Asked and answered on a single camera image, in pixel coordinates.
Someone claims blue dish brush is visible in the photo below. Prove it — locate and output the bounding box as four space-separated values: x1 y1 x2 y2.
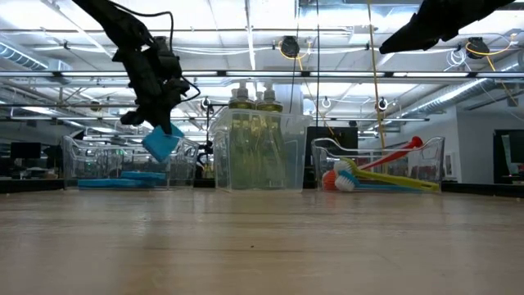
334 170 427 193

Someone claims yellow-green dish brush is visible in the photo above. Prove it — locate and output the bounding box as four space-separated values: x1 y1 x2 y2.
333 157 440 193

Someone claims black cabinet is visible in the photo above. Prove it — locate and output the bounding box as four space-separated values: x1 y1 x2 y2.
305 125 359 181

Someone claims long ceiling light strip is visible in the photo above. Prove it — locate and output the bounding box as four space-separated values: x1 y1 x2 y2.
0 70 524 79

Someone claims black hanging cable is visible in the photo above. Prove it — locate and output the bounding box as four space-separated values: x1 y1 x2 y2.
314 0 322 129

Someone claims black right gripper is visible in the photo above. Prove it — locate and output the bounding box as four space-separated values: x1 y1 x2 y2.
379 0 516 54

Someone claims dark wall monitor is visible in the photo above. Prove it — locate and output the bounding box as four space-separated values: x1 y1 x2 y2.
492 129 524 185

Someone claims blue sponge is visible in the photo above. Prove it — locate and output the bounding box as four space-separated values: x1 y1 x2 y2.
120 170 167 181
77 179 156 189
142 122 185 163

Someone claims clear acrylic handled bin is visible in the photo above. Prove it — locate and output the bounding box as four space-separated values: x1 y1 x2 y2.
310 136 446 193
61 134 201 190

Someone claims translucent plastic tub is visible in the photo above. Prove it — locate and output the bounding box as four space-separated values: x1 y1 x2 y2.
210 107 313 193

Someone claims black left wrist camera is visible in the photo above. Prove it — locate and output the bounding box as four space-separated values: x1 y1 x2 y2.
153 35 183 81

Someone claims black standing fan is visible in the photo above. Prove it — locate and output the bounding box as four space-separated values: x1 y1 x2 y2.
366 0 388 151

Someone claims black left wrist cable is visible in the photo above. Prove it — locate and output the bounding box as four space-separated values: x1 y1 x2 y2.
108 0 201 103

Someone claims red dish brush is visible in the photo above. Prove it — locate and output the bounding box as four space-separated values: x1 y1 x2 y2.
322 136 425 192

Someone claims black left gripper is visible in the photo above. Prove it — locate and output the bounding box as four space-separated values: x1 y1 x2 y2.
112 43 192 135

